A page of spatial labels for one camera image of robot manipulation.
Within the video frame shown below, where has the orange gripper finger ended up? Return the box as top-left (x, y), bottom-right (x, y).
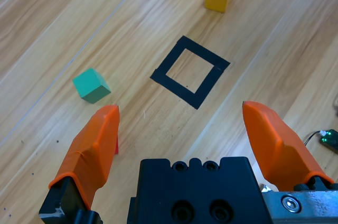
top-left (39, 104), bottom-right (121, 224)
top-left (242, 100), bottom-right (335, 192)

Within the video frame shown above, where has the green wooden block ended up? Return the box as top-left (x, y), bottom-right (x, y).
top-left (72, 67), bottom-right (111, 104)

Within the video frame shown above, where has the small green circuit board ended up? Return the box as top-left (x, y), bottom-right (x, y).
top-left (321, 128), bottom-right (338, 154)

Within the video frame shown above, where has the black tape square outline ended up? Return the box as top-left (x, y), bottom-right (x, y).
top-left (149, 35), bottom-right (231, 110)

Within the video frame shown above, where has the thin black board wire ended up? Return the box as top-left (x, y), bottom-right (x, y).
top-left (303, 130), bottom-right (323, 146)

